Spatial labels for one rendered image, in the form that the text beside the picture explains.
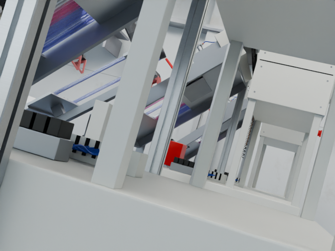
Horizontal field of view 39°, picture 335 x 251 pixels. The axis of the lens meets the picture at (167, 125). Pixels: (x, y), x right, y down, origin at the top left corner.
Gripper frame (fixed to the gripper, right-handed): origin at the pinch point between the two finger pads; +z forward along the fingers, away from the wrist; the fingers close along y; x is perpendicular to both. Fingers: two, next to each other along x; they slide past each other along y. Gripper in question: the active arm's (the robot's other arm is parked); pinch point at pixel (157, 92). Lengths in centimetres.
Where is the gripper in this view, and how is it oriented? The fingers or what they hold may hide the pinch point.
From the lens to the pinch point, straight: 215.4
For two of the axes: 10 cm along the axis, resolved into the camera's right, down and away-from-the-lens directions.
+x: -9.1, 3.9, 1.5
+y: 2.2, 1.4, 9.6
